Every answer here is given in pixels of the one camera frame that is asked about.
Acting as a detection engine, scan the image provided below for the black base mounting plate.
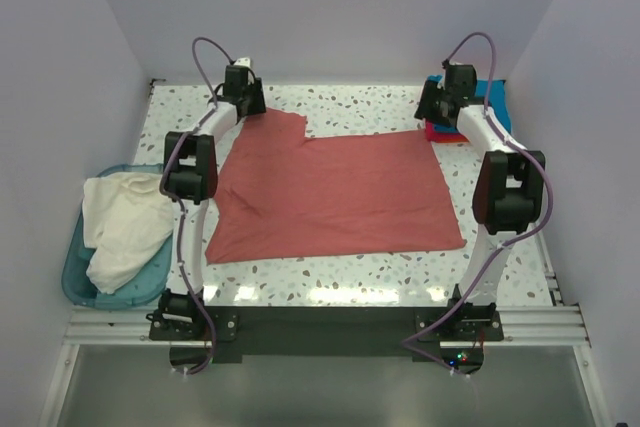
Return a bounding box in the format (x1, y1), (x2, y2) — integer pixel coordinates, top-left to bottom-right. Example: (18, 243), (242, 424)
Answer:
(146, 294), (505, 373)

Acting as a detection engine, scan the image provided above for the teal plastic basket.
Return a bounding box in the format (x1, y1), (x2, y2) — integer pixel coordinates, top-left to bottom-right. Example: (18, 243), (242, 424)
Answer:
(61, 164), (172, 310)

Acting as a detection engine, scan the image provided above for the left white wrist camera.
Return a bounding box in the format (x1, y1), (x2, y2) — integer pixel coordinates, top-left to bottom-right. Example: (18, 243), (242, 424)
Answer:
(233, 57), (254, 69)

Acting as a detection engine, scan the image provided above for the aluminium frame rail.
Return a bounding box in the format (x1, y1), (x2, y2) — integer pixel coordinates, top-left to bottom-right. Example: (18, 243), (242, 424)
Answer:
(40, 301), (614, 426)

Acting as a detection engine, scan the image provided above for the cream white t shirt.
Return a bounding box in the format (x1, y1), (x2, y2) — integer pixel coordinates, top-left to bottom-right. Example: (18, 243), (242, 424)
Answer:
(82, 171), (174, 294)

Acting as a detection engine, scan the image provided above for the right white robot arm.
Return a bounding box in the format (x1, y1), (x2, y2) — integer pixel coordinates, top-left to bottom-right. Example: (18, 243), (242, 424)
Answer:
(414, 61), (545, 306)

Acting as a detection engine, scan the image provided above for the salmon pink t shirt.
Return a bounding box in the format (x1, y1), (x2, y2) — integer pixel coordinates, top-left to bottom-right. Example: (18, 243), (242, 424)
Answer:
(205, 109), (465, 264)

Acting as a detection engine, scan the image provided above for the folded blue t shirt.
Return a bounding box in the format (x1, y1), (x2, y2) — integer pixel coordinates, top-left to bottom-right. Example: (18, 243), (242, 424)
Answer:
(427, 75), (512, 132)

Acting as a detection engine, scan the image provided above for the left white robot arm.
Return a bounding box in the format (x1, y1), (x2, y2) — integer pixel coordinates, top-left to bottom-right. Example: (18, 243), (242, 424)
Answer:
(160, 57), (266, 298)

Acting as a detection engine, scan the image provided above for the folded magenta t shirt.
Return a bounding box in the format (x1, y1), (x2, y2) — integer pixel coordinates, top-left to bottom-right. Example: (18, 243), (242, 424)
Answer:
(425, 121), (467, 143)

